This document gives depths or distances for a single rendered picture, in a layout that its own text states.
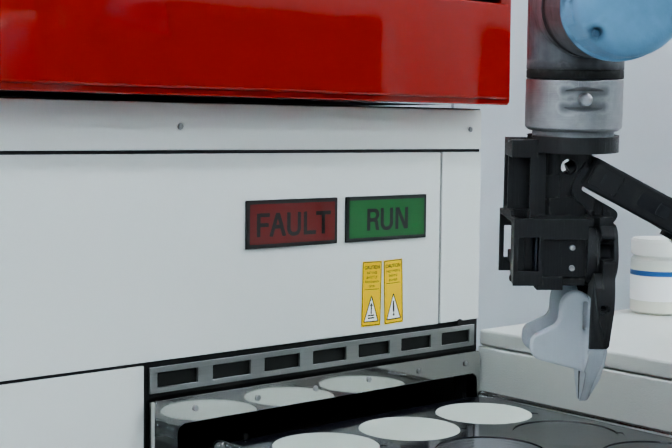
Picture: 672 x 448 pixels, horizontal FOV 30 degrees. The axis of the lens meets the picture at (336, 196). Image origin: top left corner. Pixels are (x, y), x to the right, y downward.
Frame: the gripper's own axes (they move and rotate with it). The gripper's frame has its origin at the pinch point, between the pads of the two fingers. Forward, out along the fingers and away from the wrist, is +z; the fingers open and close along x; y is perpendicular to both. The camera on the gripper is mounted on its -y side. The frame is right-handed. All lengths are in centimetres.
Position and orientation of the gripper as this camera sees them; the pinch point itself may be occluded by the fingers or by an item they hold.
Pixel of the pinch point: (591, 383)
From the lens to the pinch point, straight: 103.8
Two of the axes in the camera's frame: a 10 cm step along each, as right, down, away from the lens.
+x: 0.3, 1.2, -9.9
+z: -0.1, 9.9, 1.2
